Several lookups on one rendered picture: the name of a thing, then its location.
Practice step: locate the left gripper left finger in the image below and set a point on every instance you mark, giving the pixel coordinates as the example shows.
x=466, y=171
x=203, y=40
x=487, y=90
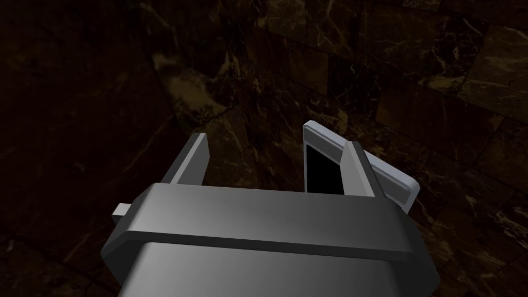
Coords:
x=191, y=162

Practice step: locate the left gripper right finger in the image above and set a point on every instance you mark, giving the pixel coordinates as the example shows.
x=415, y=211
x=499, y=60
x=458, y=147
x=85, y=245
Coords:
x=357, y=171

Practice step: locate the white phone with black screen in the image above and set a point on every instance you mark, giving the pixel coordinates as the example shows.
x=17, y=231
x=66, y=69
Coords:
x=321, y=169

